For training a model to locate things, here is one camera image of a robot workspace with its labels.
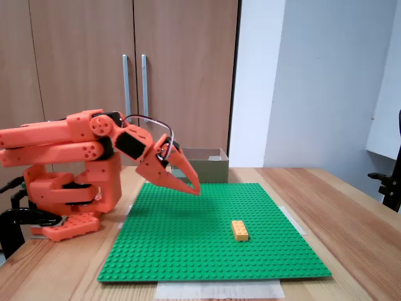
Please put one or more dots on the green lego baseplate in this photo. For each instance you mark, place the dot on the green lego baseplate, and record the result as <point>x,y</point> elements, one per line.
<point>188,244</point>

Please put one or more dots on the yellow lego block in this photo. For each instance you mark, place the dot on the yellow lego block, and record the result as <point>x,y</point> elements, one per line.
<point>240,231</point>

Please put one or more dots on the black table clamp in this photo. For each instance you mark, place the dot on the black table clamp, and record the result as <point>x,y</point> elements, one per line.
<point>9,219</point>

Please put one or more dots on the brown cardboard box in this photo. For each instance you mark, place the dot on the brown cardboard box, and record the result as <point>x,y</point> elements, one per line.
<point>213,171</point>

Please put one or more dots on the wooden cabinet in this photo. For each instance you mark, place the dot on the wooden cabinet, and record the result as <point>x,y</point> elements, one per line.
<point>188,31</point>

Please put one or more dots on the masking tape strip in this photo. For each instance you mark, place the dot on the masking tape strip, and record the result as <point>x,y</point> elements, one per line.
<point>124,219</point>
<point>296,221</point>
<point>219,290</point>

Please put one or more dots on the black chair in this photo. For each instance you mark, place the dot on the black chair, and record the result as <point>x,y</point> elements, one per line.
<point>391,191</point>

